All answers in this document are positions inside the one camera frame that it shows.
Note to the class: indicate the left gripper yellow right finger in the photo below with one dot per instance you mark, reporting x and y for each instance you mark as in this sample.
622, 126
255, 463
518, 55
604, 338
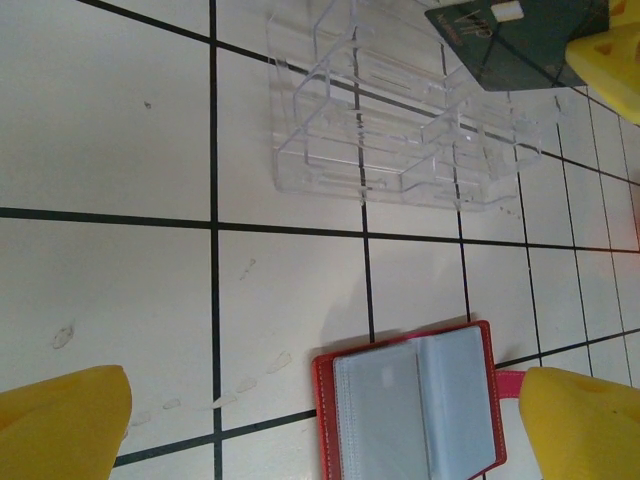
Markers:
585, 430

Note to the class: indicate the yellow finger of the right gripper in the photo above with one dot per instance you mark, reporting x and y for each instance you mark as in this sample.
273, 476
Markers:
625, 7
615, 70

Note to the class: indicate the clear acrylic organizer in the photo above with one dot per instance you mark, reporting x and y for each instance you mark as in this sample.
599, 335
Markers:
350, 150

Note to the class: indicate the dark VIP credit card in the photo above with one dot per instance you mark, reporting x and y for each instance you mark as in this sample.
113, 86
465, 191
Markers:
520, 55

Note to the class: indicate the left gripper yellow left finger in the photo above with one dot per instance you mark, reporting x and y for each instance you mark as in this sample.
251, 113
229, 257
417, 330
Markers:
60, 430

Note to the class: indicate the red leather card holder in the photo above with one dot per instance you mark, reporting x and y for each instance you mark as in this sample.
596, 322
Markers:
450, 400

